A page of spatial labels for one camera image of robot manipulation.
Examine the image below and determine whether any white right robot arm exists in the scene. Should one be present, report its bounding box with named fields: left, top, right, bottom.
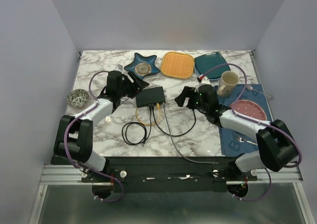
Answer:
left=175, top=85, right=301, bottom=180

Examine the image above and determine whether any grey ethernet cable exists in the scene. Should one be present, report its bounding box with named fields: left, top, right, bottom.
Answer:
left=162, top=102, right=220, bottom=164

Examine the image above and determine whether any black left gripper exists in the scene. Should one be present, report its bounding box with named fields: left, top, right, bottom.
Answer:
left=118, top=71, right=150, bottom=100

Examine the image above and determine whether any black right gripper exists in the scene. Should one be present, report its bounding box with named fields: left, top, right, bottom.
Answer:
left=174, top=86, right=208, bottom=113

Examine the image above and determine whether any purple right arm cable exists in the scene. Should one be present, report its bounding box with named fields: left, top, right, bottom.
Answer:
left=197, top=63, right=302, bottom=202

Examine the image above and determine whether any blue star-shaped dish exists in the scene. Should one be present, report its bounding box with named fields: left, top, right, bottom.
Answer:
left=124, top=53, right=160, bottom=79

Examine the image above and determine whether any small floral patterned bowl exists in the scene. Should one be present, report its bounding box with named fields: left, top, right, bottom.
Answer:
left=66, top=89, right=89, bottom=108

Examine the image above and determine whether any pink dotted plate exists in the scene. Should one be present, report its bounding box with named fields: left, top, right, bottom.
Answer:
left=235, top=100, right=267, bottom=120

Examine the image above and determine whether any metal fork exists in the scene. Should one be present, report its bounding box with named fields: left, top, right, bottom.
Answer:
left=235, top=136, right=257, bottom=146

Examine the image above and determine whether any teal square plate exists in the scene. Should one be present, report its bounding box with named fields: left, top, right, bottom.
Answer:
left=194, top=52, right=230, bottom=81

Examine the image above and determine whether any yellow ethernet cable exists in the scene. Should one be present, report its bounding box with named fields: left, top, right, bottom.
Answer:
left=135, top=104, right=163, bottom=126

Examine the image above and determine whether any beige ceramic mug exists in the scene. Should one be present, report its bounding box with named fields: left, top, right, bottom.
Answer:
left=217, top=71, right=239, bottom=97

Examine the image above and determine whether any black ethernet cable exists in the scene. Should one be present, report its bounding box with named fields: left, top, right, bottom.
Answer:
left=152, top=105, right=198, bottom=137

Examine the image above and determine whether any metal spoon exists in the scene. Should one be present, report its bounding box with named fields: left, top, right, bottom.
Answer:
left=245, top=84, right=274, bottom=99

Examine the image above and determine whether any black network switch box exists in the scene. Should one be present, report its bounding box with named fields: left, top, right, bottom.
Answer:
left=136, top=86, right=165, bottom=108

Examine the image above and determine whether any black mounting base plate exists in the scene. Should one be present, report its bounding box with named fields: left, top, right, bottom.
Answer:
left=51, top=156, right=289, bottom=194

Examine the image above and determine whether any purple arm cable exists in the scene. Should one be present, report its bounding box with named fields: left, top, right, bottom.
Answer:
left=63, top=70, right=124, bottom=203
left=197, top=63, right=302, bottom=202

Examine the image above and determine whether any orange woven square tray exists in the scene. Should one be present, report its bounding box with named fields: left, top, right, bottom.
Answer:
left=160, top=52, right=195, bottom=79

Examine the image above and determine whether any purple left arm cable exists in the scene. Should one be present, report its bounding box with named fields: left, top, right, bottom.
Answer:
left=63, top=70, right=124, bottom=203

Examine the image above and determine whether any aluminium rail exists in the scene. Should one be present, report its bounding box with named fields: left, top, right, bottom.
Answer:
left=40, top=165, right=303, bottom=185

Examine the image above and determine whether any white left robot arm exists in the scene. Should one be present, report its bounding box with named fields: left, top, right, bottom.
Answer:
left=53, top=70, right=149, bottom=182

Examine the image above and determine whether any blue cloth placemat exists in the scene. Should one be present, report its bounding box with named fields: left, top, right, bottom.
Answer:
left=218, top=84, right=272, bottom=157

